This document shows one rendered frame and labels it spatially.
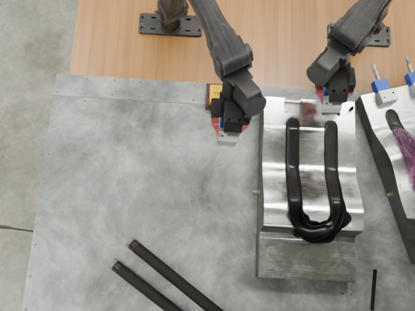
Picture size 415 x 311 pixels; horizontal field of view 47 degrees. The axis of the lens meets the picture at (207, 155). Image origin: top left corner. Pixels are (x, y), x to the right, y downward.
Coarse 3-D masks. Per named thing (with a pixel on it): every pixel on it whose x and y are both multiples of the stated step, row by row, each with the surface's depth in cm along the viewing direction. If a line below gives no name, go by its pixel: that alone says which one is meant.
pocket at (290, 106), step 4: (284, 100) 135; (288, 100) 136; (292, 100) 136; (296, 100) 136; (300, 100) 136; (284, 104) 137; (288, 104) 137; (292, 104) 137; (296, 104) 137; (300, 104) 137; (284, 108) 137; (288, 108) 137; (292, 108) 137; (296, 108) 137; (300, 108) 137; (288, 112) 136; (292, 112) 137; (296, 112) 137; (300, 112) 136
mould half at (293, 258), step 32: (320, 128) 133; (352, 128) 133; (320, 160) 131; (352, 160) 131; (320, 192) 125; (352, 192) 126; (288, 224) 121; (352, 224) 122; (256, 256) 130; (288, 256) 126; (320, 256) 127; (352, 256) 127
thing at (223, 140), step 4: (220, 120) 127; (220, 124) 126; (220, 128) 125; (220, 132) 124; (220, 136) 124; (224, 136) 124; (228, 136) 124; (232, 136) 124; (236, 136) 124; (220, 140) 124; (224, 140) 124; (228, 140) 124; (232, 140) 124; (236, 140) 124; (220, 144) 128; (224, 144) 128; (228, 144) 127; (232, 144) 127
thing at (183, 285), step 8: (128, 240) 129; (128, 248) 130; (136, 248) 128; (144, 248) 128; (144, 256) 127; (152, 256) 127; (152, 264) 126; (160, 264) 125; (160, 272) 125; (168, 272) 124; (176, 272) 125; (168, 280) 124; (176, 280) 123; (184, 280) 123; (184, 288) 122; (192, 288) 122; (192, 296) 121; (200, 296) 121; (200, 304) 120; (208, 304) 119
